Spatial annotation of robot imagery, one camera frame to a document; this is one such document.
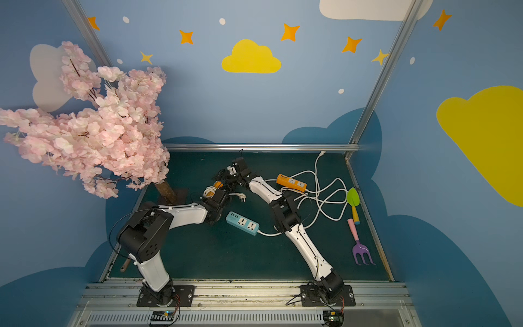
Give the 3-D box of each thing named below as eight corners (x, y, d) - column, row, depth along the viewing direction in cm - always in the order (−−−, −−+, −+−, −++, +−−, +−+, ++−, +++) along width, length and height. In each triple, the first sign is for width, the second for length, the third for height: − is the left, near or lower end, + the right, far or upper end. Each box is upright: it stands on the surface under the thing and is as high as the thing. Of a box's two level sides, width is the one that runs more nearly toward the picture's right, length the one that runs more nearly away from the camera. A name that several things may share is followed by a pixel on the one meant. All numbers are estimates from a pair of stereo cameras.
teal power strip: (224, 221, 96) (223, 219, 94) (230, 212, 99) (229, 209, 97) (255, 236, 91) (255, 233, 89) (261, 226, 95) (261, 223, 92)
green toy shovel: (347, 222, 97) (349, 220, 95) (347, 189, 109) (349, 186, 107) (359, 224, 96) (360, 222, 94) (358, 191, 108) (359, 189, 106)
